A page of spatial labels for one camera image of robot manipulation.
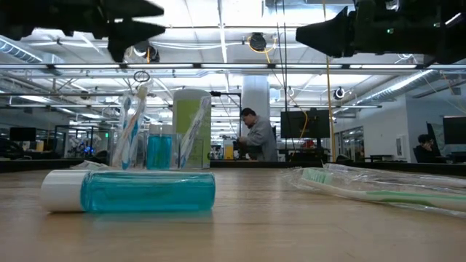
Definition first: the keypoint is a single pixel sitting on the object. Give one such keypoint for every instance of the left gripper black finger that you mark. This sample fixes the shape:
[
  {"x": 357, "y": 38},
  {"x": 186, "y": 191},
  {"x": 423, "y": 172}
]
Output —
[
  {"x": 140, "y": 31},
  {"x": 134, "y": 9}
]

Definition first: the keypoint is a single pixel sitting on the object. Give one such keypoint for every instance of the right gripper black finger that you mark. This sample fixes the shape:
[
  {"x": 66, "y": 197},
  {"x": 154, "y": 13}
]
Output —
[{"x": 327, "y": 36}]

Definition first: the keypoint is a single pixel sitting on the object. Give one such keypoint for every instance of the orange toothbrush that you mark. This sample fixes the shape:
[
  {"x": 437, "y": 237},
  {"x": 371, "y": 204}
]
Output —
[{"x": 135, "y": 120}]

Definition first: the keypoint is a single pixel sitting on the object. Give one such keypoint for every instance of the small teal mouthwash bottle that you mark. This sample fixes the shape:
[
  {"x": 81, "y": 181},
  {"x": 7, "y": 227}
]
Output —
[
  {"x": 145, "y": 191},
  {"x": 166, "y": 153},
  {"x": 153, "y": 153}
]

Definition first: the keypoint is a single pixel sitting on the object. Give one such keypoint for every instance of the blue toothbrush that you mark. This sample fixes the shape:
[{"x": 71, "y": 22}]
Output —
[
  {"x": 126, "y": 160},
  {"x": 183, "y": 160}
]

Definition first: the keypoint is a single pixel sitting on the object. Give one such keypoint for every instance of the clear acrylic organiser holder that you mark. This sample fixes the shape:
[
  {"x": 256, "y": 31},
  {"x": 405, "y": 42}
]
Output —
[{"x": 176, "y": 160}]

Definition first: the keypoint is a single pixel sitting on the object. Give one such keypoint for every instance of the green toothbrush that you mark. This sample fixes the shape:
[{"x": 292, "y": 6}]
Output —
[
  {"x": 318, "y": 176},
  {"x": 91, "y": 165}
]

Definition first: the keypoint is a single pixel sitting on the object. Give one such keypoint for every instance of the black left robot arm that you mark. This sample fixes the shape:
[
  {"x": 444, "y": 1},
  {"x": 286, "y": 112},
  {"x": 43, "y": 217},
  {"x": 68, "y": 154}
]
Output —
[{"x": 43, "y": 18}]

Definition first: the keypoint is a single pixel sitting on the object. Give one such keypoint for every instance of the black monitor on stand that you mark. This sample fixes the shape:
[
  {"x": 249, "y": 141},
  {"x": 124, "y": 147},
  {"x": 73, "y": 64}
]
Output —
[{"x": 320, "y": 125}]

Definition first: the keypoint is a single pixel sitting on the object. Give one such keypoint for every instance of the white building column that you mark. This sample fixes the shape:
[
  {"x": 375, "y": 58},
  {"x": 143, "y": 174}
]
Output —
[{"x": 255, "y": 91}]

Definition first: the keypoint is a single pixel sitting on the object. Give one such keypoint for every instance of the white-lidded green wipes canister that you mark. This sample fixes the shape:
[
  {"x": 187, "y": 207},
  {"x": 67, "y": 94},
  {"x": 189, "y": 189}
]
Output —
[{"x": 185, "y": 116}]

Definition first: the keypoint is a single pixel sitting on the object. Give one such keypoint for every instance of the black desk monitor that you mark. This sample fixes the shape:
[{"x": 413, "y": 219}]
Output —
[{"x": 455, "y": 130}]

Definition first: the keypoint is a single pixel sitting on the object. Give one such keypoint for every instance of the person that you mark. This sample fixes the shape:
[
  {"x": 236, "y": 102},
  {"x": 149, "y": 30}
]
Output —
[
  {"x": 260, "y": 140},
  {"x": 424, "y": 153}
]

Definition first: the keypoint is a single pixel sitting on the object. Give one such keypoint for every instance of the dark background monitor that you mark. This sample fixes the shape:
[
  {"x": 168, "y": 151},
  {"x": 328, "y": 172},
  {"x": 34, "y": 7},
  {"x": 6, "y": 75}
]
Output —
[{"x": 22, "y": 134}]

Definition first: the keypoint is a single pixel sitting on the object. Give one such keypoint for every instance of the yellow container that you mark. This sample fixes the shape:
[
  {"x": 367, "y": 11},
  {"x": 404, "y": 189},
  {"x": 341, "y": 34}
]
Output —
[{"x": 228, "y": 152}]

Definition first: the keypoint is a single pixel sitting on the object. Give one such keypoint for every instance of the silver ventilation duct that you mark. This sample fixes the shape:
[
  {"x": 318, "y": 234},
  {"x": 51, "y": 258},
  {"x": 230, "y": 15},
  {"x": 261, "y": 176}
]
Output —
[
  {"x": 18, "y": 51},
  {"x": 400, "y": 85}
]

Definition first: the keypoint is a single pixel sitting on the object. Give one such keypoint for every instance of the long ceiling light rail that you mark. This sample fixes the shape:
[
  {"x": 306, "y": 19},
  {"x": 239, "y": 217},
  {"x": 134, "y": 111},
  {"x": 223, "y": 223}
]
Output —
[{"x": 236, "y": 66}]

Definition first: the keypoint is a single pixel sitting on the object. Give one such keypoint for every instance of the black background rig frame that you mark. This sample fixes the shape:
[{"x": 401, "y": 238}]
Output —
[{"x": 216, "y": 93}]

